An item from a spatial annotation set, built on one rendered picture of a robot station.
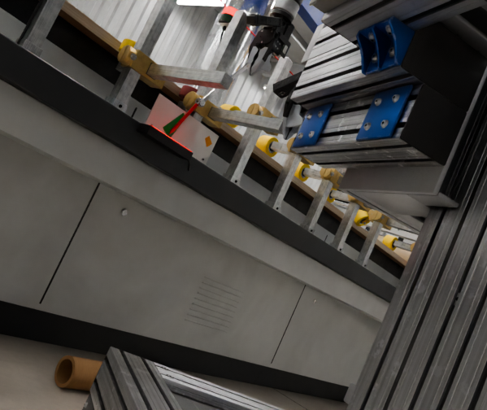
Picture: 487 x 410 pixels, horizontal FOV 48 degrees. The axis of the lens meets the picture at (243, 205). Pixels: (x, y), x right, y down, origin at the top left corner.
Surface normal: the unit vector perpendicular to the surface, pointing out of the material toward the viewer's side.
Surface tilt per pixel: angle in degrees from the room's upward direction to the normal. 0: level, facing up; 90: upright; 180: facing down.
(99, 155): 90
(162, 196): 90
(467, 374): 90
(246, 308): 90
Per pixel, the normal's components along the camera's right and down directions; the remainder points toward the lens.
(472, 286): -0.84, -0.43
